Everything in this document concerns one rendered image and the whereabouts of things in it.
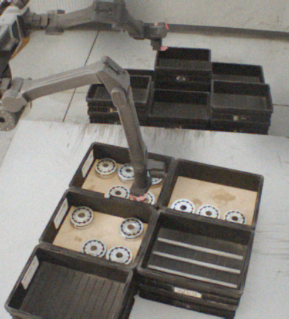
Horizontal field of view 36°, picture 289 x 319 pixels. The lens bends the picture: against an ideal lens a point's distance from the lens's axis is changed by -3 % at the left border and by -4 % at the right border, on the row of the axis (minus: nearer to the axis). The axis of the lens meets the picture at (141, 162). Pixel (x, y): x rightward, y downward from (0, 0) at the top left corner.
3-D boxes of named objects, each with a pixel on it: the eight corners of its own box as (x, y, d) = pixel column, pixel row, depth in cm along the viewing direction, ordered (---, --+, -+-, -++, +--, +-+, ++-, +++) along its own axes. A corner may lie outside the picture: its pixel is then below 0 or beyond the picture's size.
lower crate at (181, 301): (137, 298, 179) (136, 284, 170) (157, 241, 199) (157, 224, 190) (233, 322, 170) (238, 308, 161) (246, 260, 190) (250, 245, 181)
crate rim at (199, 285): (134, 273, 164) (134, 269, 162) (157, 211, 184) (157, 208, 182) (242, 298, 155) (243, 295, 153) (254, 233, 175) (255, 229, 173)
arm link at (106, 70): (116, 47, 141) (111, 68, 135) (133, 78, 151) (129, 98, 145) (5, 79, 158) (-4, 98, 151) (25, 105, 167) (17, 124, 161)
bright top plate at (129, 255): (102, 261, 173) (102, 260, 173) (114, 242, 180) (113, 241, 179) (125, 271, 170) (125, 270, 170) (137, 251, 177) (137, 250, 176)
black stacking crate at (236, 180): (158, 226, 191) (158, 208, 183) (176, 176, 210) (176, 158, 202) (250, 246, 182) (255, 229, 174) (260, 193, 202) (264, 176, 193)
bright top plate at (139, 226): (114, 233, 183) (114, 232, 183) (125, 215, 189) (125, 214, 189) (137, 241, 180) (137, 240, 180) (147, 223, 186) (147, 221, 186)
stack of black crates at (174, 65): (154, 117, 344) (153, 67, 312) (157, 93, 365) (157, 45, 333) (206, 120, 340) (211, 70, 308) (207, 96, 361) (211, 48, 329)
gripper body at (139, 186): (152, 180, 191) (152, 167, 186) (143, 197, 184) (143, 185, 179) (138, 176, 193) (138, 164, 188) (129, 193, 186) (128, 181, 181)
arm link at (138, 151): (112, 69, 149) (107, 91, 142) (129, 68, 148) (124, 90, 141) (135, 152, 182) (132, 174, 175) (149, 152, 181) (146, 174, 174)
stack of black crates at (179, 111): (148, 153, 317) (147, 115, 292) (152, 125, 337) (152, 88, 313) (206, 157, 313) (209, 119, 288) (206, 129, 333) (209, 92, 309)
